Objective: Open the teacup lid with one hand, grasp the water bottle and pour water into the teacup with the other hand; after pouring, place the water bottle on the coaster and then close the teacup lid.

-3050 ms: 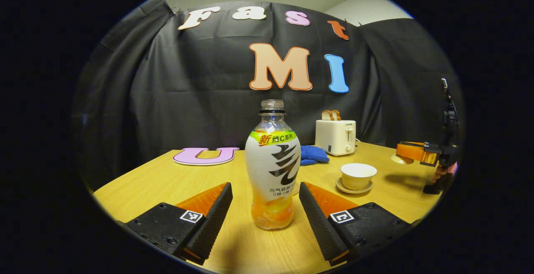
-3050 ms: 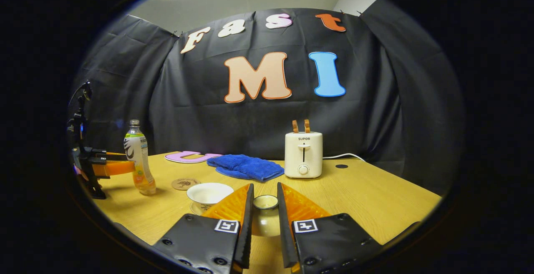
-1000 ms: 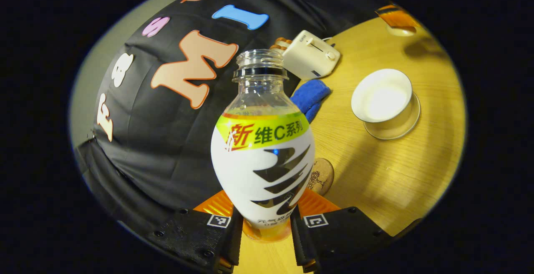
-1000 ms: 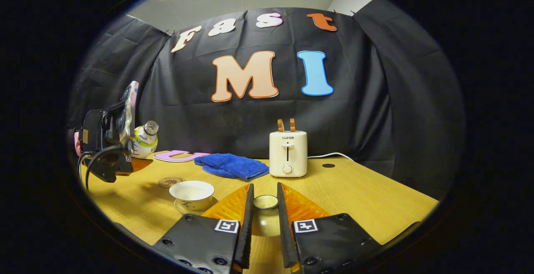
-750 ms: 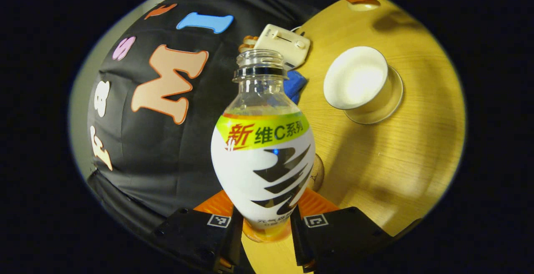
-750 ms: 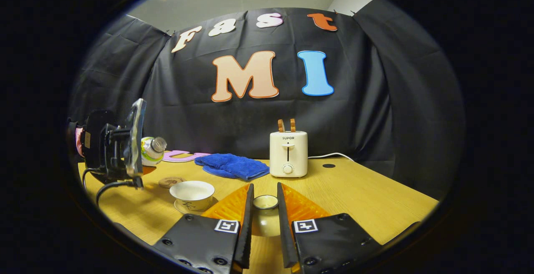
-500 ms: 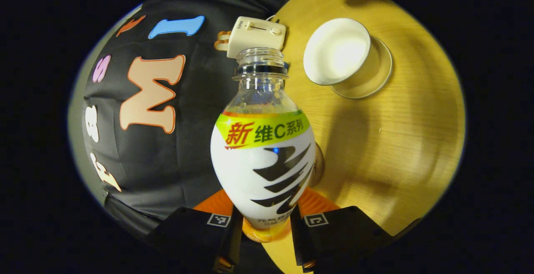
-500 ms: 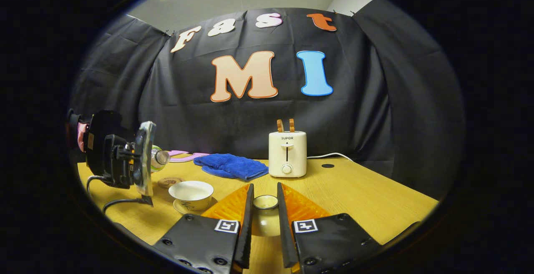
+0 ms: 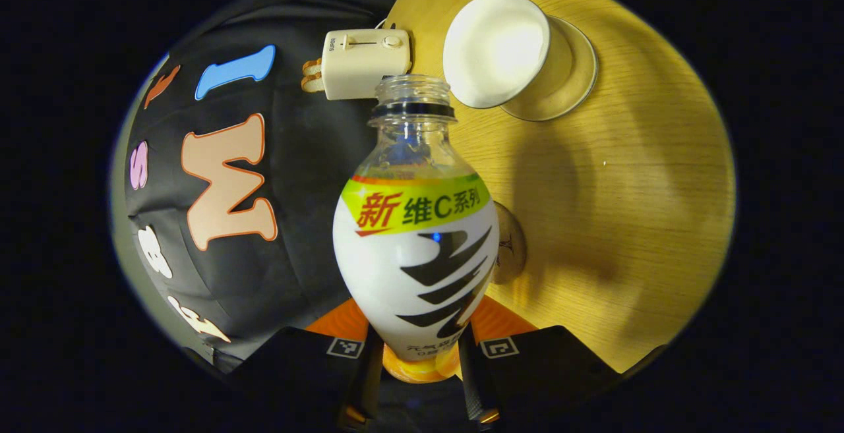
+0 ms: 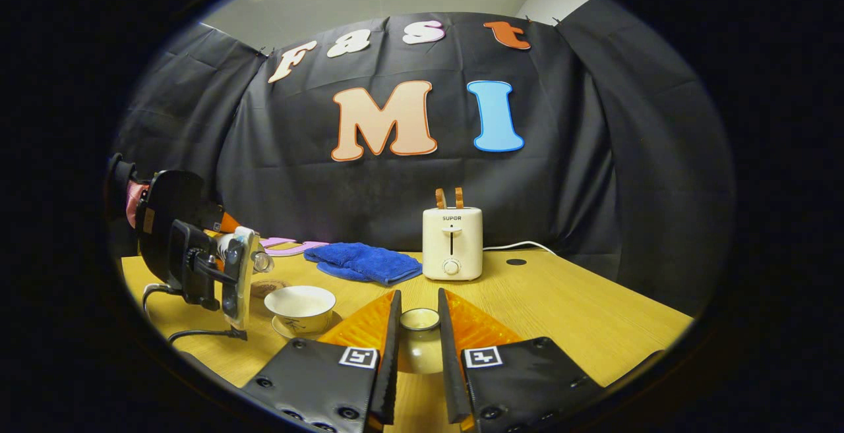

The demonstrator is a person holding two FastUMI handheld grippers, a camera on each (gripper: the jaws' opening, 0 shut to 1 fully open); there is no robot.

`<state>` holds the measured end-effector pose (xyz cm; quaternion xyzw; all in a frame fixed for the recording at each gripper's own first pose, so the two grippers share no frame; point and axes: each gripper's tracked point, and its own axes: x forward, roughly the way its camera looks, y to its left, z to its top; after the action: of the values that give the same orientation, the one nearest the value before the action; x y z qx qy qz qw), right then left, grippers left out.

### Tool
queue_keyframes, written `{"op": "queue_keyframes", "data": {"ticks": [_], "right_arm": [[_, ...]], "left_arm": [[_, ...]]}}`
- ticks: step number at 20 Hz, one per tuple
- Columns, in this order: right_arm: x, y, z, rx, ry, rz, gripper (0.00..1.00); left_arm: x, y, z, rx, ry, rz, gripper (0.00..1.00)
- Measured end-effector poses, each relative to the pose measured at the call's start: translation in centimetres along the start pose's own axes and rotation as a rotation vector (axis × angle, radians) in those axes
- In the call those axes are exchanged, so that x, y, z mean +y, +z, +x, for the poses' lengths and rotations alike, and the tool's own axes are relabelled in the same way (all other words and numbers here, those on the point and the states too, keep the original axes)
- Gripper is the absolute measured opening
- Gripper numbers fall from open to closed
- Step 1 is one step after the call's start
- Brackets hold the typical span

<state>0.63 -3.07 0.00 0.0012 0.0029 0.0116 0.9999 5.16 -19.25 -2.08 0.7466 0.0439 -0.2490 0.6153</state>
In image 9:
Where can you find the plastic water bottle white label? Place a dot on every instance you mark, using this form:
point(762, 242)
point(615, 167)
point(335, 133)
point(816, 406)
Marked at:
point(395, 275)

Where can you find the white toaster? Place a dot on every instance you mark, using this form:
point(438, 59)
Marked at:
point(362, 64)

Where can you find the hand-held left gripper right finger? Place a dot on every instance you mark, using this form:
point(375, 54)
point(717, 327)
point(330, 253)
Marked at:
point(547, 367)

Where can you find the toast slice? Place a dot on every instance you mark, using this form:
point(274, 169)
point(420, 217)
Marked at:
point(311, 67)
point(312, 84)

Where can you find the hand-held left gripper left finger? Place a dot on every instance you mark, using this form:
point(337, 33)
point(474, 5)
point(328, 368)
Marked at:
point(297, 367)

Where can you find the black backdrop cloth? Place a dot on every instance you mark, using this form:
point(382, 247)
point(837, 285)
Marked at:
point(303, 156)

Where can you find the white teacup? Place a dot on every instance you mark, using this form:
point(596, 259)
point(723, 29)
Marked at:
point(494, 51)

